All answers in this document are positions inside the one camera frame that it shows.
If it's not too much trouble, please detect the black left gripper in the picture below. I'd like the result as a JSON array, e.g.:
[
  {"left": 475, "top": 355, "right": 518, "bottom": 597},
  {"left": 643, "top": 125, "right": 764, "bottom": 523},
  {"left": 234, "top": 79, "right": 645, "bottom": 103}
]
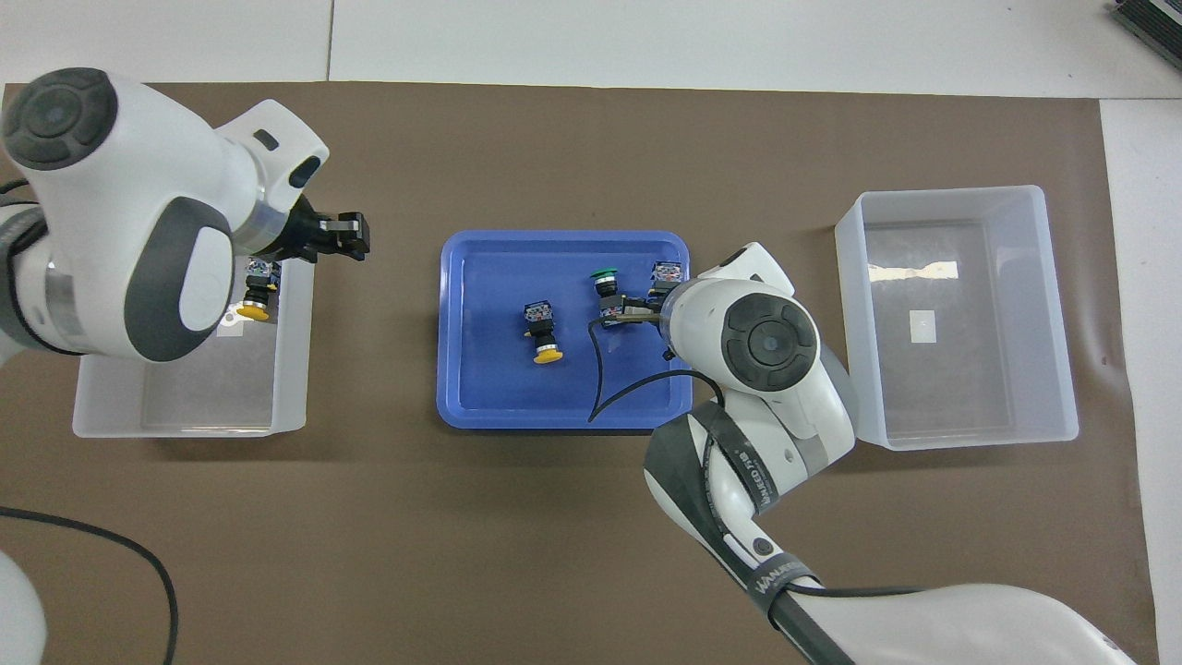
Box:
[{"left": 275, "top": 196, "right": 373, "bottom": 265}]

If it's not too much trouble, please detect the green push button switch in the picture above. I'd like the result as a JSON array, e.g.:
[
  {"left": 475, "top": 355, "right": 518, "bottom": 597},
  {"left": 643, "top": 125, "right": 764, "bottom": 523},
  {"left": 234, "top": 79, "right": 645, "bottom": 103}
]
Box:
[
  {"left": 590, "top": 267, "right": 631, "bottom": 331},
  {"left": 650, "top": 260, "right": 686, "bottom": 308}
]

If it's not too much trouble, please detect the yellow push button switch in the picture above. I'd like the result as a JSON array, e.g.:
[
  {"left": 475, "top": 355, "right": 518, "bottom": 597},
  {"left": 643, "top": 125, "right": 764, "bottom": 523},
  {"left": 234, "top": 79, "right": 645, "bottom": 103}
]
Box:
[
  {"left": 235, "top": 258, "right": 283, "bottom": 323},
  {"left": 523, "top": 297, "right": 565, "bottom": 366}
]

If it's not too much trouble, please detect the blue plastic tray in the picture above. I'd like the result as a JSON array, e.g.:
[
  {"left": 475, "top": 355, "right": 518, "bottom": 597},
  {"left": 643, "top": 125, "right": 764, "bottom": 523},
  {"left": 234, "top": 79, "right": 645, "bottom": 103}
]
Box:
[{"left": 436, "top": 230, "right": 694, "bottom": 432}]

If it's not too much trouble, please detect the translucent white plastic box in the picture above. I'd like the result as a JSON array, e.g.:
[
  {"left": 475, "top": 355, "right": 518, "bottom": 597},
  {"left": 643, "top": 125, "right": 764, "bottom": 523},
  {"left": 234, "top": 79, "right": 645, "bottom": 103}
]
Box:
[
  {"left": 834, "top": 185, "right": 1080, "bottom": 452},
  {"left": 72, "top": 259, "right": 316, "bottom": 440}
]

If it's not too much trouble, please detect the brown table mat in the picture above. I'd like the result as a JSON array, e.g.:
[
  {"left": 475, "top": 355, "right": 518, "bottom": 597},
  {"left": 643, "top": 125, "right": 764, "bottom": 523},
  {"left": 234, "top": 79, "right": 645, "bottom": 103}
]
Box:
[{"left": 0, "top": 81, "right": 1161, "bottom": 665}]

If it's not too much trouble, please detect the black ribbed device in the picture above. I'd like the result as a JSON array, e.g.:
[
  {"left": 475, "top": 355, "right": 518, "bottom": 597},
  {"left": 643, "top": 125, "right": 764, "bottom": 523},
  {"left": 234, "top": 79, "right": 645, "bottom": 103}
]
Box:
[{"left": 1107, "top": 0, "right": 1182, "bottom": 49}]

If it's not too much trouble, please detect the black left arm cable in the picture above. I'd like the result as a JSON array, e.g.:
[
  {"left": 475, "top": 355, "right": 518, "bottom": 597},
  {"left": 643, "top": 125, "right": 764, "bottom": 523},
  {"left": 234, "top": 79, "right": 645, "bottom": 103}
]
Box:
[{"left": 0, "top": 505, "right": 179, "bottom": 665}]

